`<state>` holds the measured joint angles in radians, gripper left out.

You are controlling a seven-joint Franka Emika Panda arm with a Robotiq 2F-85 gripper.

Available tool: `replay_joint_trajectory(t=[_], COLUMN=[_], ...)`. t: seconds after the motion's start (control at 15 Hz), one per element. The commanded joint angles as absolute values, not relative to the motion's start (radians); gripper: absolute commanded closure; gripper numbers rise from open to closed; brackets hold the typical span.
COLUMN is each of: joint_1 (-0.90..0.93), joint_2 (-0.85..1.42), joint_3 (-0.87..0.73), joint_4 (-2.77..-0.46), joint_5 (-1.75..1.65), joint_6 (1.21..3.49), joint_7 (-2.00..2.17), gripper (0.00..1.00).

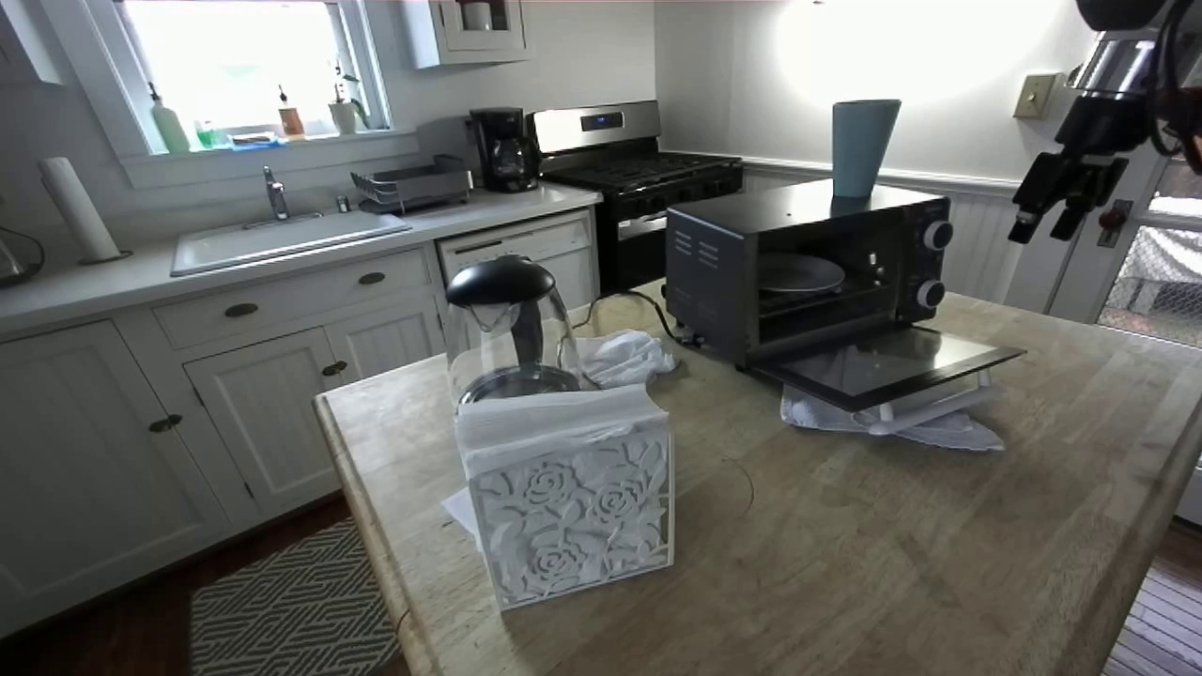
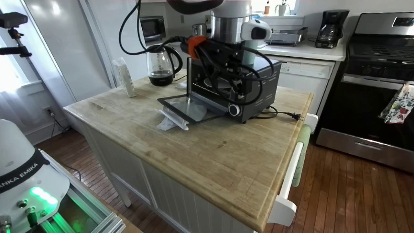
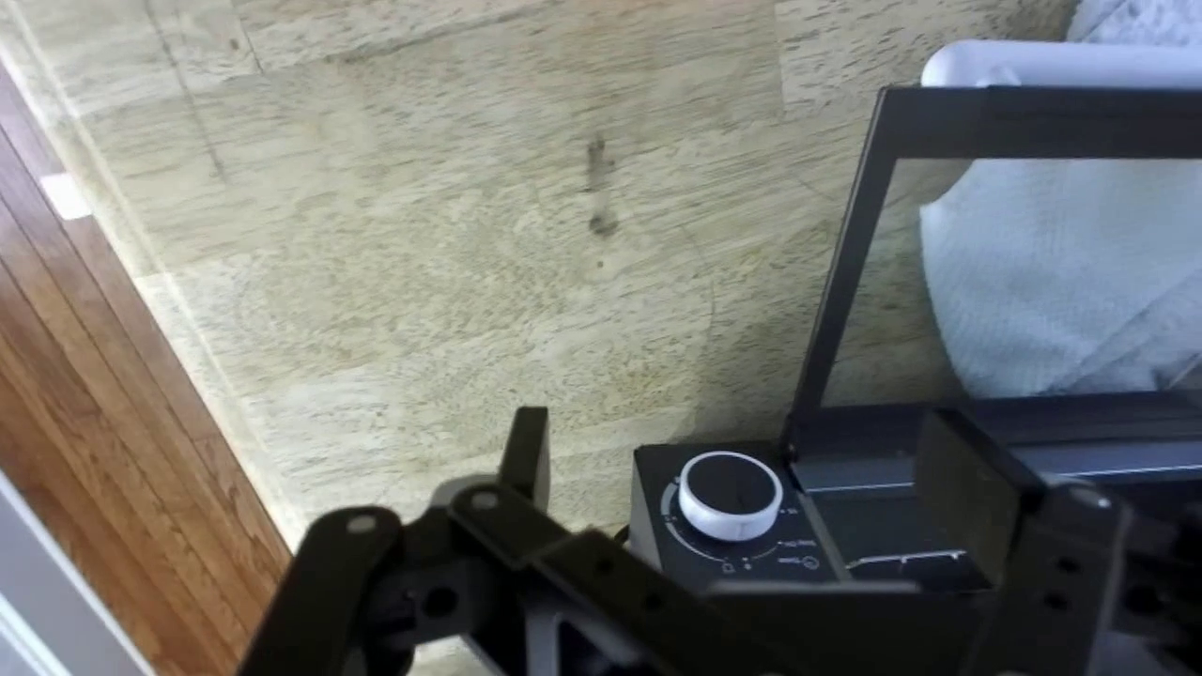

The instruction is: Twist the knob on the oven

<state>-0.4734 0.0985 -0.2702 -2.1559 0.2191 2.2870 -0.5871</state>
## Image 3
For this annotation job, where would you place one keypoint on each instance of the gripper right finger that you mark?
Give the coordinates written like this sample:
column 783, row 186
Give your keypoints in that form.
column 1052, row 563

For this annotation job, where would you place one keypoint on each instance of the white towel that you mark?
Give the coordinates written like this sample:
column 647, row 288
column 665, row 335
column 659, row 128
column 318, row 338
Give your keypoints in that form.
column 1052, row 272

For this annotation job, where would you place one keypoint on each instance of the white and black oven knob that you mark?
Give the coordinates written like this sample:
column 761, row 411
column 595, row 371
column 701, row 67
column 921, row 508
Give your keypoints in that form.
column 731, row 496

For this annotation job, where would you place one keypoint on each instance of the glass oven door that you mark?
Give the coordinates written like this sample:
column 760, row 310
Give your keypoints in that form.
column 850, row 263

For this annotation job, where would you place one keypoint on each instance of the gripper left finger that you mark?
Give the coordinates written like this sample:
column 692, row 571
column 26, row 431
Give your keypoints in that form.
column 333, row 582

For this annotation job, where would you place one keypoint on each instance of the black toaster oven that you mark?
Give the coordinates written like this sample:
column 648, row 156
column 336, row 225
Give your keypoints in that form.
column 826, row 526

